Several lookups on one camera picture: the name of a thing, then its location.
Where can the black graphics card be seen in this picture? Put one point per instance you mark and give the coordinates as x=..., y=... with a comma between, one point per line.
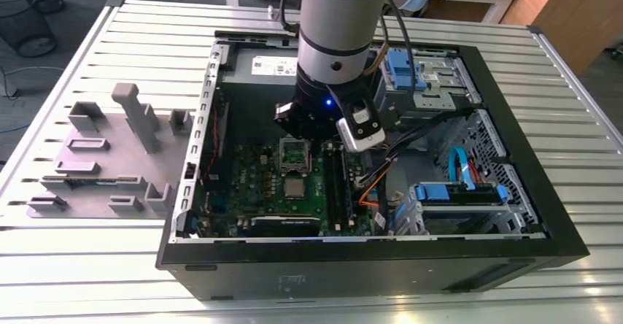
x=284, y=227

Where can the large black mesh bin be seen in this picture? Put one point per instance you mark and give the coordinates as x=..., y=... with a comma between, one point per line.
x=24, y=28

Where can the silver CPU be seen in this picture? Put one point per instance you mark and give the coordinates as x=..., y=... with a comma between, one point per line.
x=294, y=188

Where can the hard disk in blue carrier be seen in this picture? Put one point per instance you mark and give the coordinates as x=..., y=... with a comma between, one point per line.
x=432, y=194

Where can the blue VGA port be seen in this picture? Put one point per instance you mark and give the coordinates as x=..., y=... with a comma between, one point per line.
x=190, y=226

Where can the wooden cabinet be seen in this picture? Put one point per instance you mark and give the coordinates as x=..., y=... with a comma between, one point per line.
x=584, y=17

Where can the grey parts rack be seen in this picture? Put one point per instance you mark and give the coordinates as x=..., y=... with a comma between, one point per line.
x=121, y=156

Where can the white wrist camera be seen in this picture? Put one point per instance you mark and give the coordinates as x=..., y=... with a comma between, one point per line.
x=361, y=143

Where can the blue drive latch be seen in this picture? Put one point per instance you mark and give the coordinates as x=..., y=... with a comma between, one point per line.
x=396, y=70

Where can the CPU socket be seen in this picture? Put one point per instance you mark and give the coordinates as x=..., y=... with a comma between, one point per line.
x=296, y=199

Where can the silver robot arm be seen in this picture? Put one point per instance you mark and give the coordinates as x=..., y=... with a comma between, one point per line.
x=335, y=28

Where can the green motherboard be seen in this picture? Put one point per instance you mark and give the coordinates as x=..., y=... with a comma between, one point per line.
x=252, y=192

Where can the RAM stick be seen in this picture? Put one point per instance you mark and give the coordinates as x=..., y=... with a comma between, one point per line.
x=86, y=182

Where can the perforated silver disk cage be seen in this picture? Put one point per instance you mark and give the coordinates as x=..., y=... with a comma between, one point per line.
x=487, y=134

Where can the black PC case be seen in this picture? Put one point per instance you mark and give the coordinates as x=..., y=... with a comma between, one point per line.
x=340, y=273

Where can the grey power supply unit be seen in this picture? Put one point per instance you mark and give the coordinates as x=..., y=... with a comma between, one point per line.
x=248, y=112

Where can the black RAM slot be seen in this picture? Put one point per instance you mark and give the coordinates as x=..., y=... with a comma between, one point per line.
x=344, y=188
x=349, y=188
x=331, y=188
x=336, y=188

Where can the silver drive cage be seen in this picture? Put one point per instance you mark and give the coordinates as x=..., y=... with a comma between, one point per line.
x=437, y=101

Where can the socket locking lever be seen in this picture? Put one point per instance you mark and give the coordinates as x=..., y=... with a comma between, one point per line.
x=309, y=158

